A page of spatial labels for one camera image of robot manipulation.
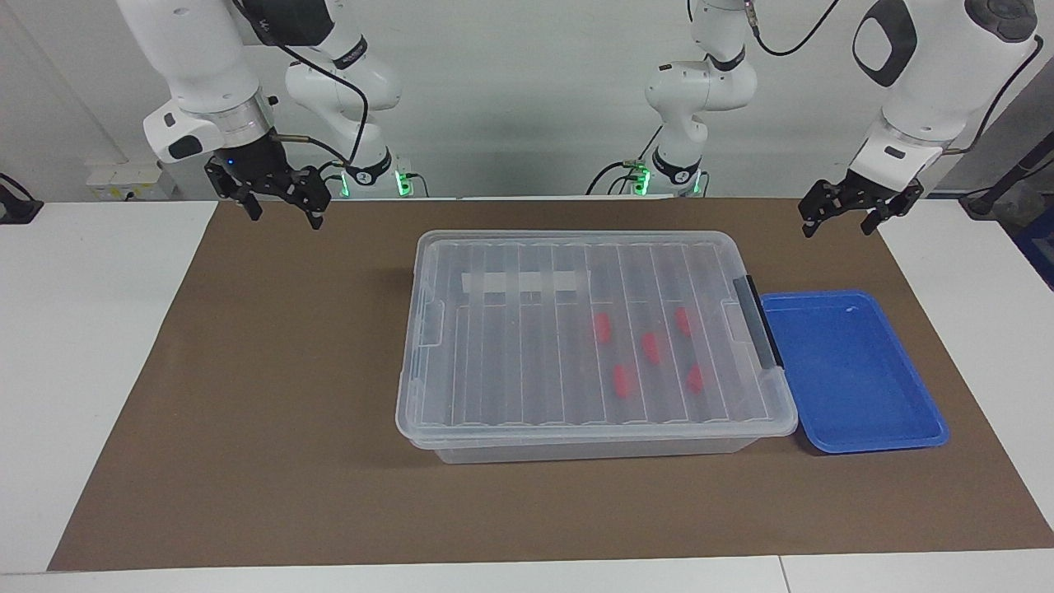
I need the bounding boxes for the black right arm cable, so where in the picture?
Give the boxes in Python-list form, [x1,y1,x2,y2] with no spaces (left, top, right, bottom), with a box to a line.
[235,0,370,166]

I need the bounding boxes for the blue plastic tray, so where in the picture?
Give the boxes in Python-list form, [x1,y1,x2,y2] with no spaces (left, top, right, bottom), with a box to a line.
[759,288,950,455]

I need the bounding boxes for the black clamp mount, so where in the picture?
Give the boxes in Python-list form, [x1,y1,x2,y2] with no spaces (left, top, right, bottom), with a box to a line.
[0,173,44,225]

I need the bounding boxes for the black base cable bundle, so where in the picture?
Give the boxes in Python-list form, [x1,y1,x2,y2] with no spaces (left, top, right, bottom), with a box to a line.
[586,124,664,196]

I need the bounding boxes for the brown table mat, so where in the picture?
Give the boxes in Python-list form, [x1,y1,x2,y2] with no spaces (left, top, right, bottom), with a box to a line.
[48,196,1054,573]

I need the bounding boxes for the black box latch handle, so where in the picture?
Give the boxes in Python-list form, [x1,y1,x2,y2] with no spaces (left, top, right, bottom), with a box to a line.
[733,274,785,371]

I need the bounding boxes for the black tripod leg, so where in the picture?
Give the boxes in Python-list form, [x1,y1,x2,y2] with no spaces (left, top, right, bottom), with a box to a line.
[959,132,1054,219]

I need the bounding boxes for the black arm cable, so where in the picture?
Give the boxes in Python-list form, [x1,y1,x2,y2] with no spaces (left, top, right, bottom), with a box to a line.
[745,0,1045,156]
[235,0,370,166]

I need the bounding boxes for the clear plastic box lid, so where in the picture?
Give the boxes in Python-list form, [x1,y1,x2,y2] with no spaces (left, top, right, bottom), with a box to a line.
[395,229,800,450]

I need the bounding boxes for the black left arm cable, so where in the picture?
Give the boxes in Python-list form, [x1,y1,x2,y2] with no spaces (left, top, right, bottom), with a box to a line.
[745,0,1045,156]

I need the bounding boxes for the white wall socket strip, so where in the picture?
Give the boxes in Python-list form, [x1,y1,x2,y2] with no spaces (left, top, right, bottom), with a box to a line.
[86,161,178,201]

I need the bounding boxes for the clear plastic storage box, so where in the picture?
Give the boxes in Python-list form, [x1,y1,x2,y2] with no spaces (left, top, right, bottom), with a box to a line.
[395,229,800,465]

